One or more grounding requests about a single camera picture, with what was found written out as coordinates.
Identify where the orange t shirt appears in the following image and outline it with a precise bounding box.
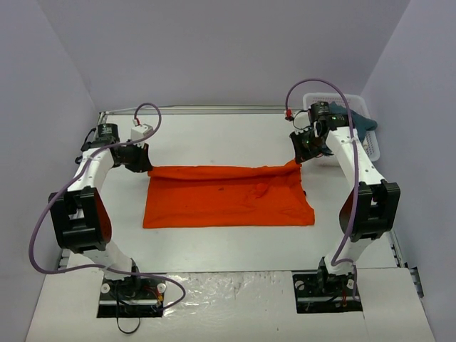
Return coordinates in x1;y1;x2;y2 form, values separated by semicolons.
142;160;316;229

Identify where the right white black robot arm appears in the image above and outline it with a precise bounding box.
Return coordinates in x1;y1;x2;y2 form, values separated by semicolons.
290;101;400;294

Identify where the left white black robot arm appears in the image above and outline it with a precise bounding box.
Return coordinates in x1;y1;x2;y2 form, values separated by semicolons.
50;123;154;298

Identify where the teal t shirt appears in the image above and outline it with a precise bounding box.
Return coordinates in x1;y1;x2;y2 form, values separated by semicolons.
329;101;378;143

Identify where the white plastic basket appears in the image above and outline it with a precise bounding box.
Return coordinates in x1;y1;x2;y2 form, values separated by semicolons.
303;93;380;162

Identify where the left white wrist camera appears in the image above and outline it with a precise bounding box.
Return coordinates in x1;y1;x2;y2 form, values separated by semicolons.
130;124;153;145

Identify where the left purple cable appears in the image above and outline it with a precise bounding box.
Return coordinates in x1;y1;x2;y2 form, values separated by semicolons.
28;103;187;310

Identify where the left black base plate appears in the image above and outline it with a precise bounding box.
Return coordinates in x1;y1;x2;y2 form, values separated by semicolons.
96;278;164;318

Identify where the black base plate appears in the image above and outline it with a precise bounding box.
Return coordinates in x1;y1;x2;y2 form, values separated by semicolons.
96;278;164;318
292;269;363;314

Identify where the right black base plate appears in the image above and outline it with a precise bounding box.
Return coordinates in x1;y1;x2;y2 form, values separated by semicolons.
292;269;363;314

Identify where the thin black cable loop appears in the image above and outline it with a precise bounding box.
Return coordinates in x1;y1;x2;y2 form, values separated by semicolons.
116;313;142;335

